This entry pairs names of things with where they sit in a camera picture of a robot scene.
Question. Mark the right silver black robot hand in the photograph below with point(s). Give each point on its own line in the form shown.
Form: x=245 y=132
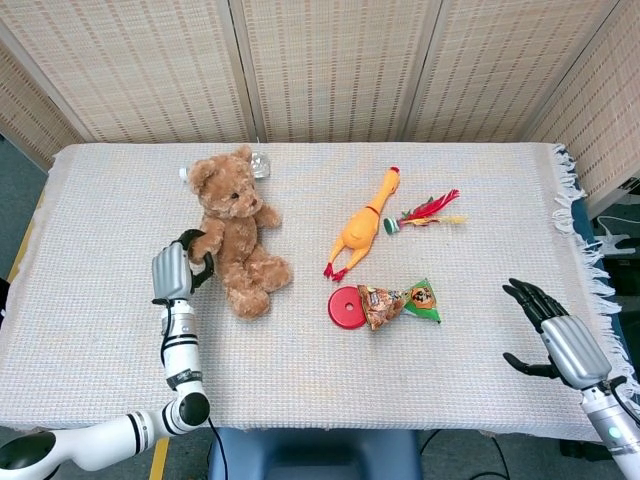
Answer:
x=560 y=335

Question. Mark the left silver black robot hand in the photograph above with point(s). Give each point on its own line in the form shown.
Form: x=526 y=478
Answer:
x=175 y=270

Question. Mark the brown teddy bear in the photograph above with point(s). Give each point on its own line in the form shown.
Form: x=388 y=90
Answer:
x=240 y=230

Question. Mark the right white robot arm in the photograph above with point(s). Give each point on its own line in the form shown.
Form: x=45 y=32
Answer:
x=612 y=425

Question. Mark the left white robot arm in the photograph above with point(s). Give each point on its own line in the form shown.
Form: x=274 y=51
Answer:
x=150 y=400

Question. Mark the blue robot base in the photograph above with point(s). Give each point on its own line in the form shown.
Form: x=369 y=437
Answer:
x=312 y=454

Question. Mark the yellow rubber chicken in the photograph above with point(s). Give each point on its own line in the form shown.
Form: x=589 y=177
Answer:
x=361 y=227

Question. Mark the white metal stand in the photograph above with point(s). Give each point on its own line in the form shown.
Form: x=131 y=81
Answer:
x=612 y=237

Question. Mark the clear plastic bottle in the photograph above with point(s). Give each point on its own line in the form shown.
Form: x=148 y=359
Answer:
x=260 y=165

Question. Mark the green orange snack bag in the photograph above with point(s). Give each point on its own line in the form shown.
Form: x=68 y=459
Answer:
x=395 y=302

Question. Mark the white woven tablecloth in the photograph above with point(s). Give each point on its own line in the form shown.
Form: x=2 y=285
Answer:
x=320 y=360

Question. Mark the red plastic disc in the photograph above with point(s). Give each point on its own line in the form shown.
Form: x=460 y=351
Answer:
x=344 y=308

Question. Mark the red feather shuttlecock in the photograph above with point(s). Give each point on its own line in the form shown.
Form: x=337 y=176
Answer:
x=425 y=212

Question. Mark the beige woven folding screen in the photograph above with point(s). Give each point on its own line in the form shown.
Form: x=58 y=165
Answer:
x=320 y=65

